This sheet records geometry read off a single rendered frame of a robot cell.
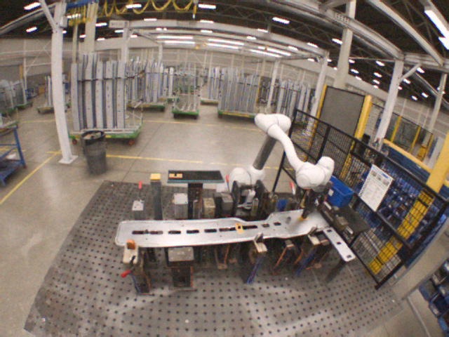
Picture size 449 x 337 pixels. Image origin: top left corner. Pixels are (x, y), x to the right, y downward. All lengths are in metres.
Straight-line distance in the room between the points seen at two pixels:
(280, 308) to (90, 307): 1.12
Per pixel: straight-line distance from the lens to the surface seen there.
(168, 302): 1.20
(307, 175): 0.97
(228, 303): 1.21
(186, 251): 0.97
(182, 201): 1.11
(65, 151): 4.53
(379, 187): 1.57
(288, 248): 1.16
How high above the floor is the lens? 1.82
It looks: 28 degrees down
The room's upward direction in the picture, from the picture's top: 9 degrees clockwise
